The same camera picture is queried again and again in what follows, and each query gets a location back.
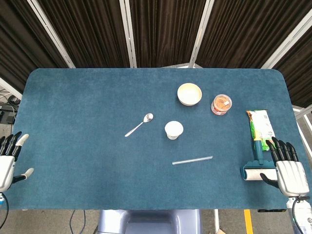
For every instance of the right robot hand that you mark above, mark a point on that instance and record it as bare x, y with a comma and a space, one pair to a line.
291, 175

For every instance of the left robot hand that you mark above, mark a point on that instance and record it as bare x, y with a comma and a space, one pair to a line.
6, 165

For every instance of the transparent plastic straw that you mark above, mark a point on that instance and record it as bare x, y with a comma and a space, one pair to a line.
192, 160

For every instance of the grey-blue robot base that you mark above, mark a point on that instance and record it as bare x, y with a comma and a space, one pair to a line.
150, 221

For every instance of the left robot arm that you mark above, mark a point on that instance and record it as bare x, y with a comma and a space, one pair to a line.
2, 198

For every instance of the white yogurt cup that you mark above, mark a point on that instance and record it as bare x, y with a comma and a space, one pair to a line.
173, 130

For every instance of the teal lint roller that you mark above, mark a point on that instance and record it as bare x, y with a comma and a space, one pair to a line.
258, 168

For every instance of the green snack packet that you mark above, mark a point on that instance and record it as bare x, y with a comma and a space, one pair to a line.
262, 128

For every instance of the clear orange snack jar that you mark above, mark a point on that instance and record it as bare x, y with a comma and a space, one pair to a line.
221, 104

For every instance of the cream white bowl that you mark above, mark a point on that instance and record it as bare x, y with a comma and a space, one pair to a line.
189, 94

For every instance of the blue table mat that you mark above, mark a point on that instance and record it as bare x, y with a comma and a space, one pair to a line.
136, 151

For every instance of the metal spoon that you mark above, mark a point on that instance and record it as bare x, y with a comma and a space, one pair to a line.
140, 124

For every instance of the dark brown curtain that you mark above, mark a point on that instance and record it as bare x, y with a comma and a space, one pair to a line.
161, 31

